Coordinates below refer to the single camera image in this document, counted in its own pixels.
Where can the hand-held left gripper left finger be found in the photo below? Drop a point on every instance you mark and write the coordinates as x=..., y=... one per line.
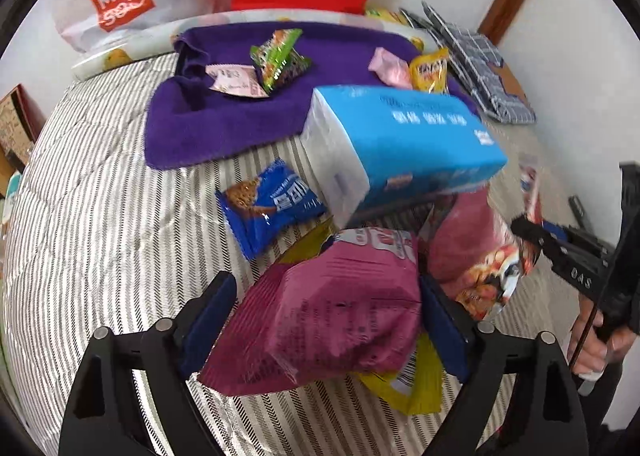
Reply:
x=210, y=321

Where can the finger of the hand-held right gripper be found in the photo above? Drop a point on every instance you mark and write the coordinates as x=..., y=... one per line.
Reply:
x=556, y=230
x=535, y=238

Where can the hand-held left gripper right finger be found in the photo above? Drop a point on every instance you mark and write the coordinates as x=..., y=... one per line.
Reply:
x=445, y=331

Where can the pink stick snack packet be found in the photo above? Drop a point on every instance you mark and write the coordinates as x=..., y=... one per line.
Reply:
x=530, y=186

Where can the magenta food print snack bag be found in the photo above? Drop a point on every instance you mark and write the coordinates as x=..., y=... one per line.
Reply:
x=465, y=246

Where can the bright yellow snack packet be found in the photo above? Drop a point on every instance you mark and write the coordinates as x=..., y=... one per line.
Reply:
x=405, y=391

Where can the plain magenta snack bag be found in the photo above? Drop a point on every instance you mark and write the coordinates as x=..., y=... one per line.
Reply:
x=325, y=316

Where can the yellow black print snack packet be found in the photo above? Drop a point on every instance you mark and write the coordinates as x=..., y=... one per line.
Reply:
x=430, y=74

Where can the pale pink snack packet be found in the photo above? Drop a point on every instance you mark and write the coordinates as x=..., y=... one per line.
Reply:
x=390, y=67

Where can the pink white snack packet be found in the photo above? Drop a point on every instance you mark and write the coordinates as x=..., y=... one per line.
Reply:
x=232, y=81

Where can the green snack packet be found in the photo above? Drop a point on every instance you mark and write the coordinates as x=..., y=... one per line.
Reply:
x=280, y=61

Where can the person's right hand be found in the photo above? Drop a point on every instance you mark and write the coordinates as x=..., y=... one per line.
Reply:
x=590, y=346

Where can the grey smartphone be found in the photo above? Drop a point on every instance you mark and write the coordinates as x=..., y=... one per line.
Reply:
x=579, y=211

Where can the blue snack packet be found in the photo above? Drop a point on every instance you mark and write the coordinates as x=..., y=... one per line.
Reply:
x=270, y=208

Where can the striped bed quilt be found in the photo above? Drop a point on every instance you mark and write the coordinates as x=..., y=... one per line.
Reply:
x=100, y=236

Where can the blue tissue pack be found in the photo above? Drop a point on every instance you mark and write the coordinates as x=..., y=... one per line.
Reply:
x=400, y=146

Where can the blue checked cloth with star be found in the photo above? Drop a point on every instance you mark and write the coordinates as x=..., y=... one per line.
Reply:
x=475, y=56

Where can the purple towel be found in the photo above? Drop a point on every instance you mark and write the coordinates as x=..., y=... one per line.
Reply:
x=225, y=121

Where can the pale teal box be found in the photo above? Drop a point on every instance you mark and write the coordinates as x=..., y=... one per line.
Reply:
x=14, y=185

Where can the yellow chip bag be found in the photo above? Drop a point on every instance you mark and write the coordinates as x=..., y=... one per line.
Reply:
x=385, y=15

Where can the fruit print paper roll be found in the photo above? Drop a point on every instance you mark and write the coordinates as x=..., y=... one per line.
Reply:
x=130, y=49

